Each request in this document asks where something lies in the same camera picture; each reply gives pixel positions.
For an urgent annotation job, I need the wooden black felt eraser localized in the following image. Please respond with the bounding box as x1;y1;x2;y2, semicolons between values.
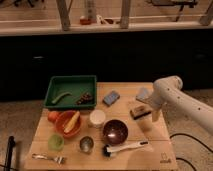
130;106;152;120

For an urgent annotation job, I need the silver fork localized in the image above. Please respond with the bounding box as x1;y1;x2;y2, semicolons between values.
32;154;66;164

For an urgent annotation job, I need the orange tomato fruit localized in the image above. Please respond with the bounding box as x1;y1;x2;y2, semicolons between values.
48;111;60;123

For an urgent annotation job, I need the green plastic tray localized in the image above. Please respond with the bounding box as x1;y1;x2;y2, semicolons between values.
44;75;97;110

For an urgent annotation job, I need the white round cup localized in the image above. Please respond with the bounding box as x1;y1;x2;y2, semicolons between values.
89;110;106;128

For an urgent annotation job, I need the black pole at left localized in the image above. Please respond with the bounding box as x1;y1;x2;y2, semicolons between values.
4;136;16;171

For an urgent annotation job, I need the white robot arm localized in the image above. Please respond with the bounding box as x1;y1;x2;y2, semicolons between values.
147;76;213;135

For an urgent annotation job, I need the brown grape bunch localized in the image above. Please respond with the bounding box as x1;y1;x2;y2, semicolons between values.
76;93;93;105

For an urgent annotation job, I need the small steel cup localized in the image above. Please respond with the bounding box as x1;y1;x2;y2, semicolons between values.
79;136;94;153

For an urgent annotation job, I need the black cable on floor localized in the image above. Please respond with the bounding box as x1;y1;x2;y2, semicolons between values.
169;132;213;171

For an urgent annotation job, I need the white black dish brush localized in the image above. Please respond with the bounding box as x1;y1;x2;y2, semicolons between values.
102;141;149;157

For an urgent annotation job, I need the red object on shelf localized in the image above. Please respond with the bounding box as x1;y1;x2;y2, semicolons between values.
79;16;92;25

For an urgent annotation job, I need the blue sponge block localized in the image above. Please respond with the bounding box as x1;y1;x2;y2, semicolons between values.
103;91;120;106

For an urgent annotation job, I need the orange bowl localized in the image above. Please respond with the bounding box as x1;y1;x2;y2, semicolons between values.
55;110;82;138

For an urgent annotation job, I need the yellow corn cob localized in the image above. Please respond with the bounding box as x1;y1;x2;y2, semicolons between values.
64;111;80;133

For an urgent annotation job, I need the green plastic cup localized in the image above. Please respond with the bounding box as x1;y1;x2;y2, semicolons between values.
48;134;64;151

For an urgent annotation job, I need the green bean pod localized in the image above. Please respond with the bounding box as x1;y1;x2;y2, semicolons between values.
52;92;71;104

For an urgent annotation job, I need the grey triangular cloth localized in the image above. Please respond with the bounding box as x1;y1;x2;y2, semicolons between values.
135;87;151;103

